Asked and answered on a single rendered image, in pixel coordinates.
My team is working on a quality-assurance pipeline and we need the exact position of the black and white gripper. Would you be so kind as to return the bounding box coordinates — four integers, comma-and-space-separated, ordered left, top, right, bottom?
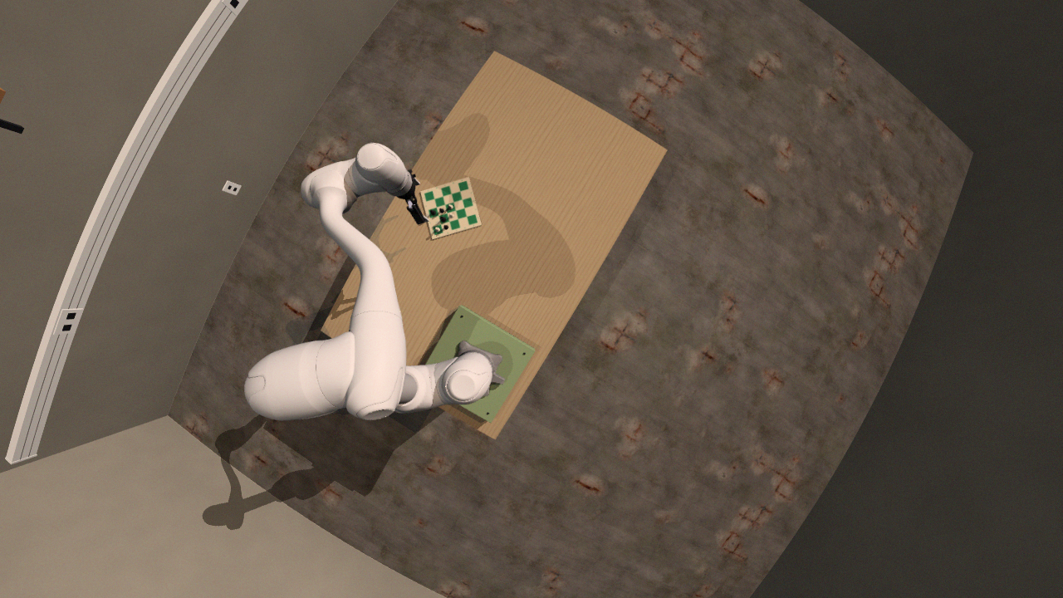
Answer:
398, 169, 429, 224

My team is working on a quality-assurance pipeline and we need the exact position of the green and cream chessboard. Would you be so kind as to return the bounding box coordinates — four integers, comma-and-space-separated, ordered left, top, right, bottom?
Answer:
420, 177, 482, 239

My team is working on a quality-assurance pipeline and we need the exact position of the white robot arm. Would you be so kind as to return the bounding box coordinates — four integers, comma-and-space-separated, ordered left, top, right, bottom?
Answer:
244, 143, 505, 421

